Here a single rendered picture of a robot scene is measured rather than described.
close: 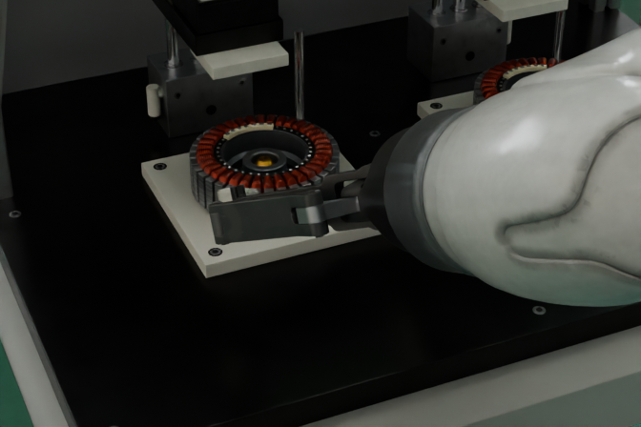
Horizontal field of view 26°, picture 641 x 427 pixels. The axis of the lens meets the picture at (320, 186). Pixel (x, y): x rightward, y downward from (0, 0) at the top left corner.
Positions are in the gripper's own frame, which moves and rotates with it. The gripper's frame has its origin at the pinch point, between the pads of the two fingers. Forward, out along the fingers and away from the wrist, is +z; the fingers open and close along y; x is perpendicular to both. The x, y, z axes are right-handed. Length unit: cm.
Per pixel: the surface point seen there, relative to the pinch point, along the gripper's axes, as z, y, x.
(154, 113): 21.9, -5.2, 7.3
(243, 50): 9.6, -0.5, 10.7
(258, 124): 12.1, 0.2, 5.0
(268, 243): 5.2, -3.1, -3.3
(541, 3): 8.1, 24.1, 9.7
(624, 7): 32, 47, 8
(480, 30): 19.9, 24.4, 8.8
